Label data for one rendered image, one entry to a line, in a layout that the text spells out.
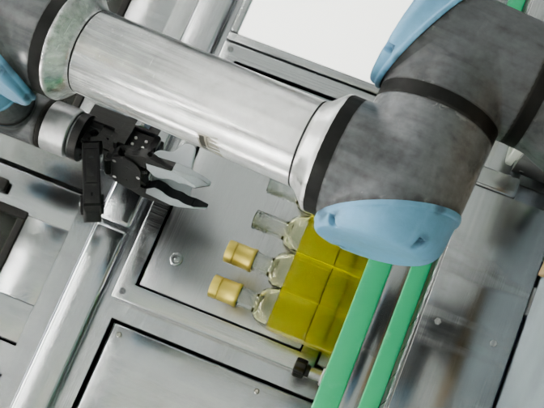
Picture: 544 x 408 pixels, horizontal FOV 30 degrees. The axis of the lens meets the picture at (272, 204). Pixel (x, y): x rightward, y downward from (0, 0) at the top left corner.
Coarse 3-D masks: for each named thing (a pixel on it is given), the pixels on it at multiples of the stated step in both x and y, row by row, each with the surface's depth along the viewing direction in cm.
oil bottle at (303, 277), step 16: (288, 256) 145; (272, 272) 145; (288, 272) 145; (304, 272) 145; (320, 272) 145; (336, 272) 145; (288, 288) 144; (304, 288) 144; (320, 288) 144; (336, 288) 144; (352, 288) 144; (320, 304) 144; (336, 304) 143
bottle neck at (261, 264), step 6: (258, 252) 148; (258, 258) 147; (264, 258) 147; (270, 258) 147; (252, 264) 147; (258, 264) 147; (264, 264) 147; (252, 270) 148; (258, 270) 147; (264, 270) 147
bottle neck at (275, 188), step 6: (270, 180) 149; (270, 186) 149; (276, 186) 149; (282, 186) 149; (288, 186) 149; (270, 192) 150; (276, 192) 149; (282, 192) 149; (288, 192) 149; (294, 192) 149; (282, 198) 150; (288, 198) 150; (294, 198) 149
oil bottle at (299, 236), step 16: (288, 224) 147; (304, 224) 146; (288, 240) 146; (304, 240) 146; (320, 240) 145; (304, 256) 146; (320, 256) 145; (336, 256) 145; (352, 256) 145; (352, 272) 145
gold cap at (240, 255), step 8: (232, 240) 148; (232, 248) 147; (240, 248) 147; (248, 248) 147; (224, 256) 147; (232, 256) 147; (240, 256) 147; (248, 256) 147; (232, 264) 148; (240, 264) 147; (248, 264) 147
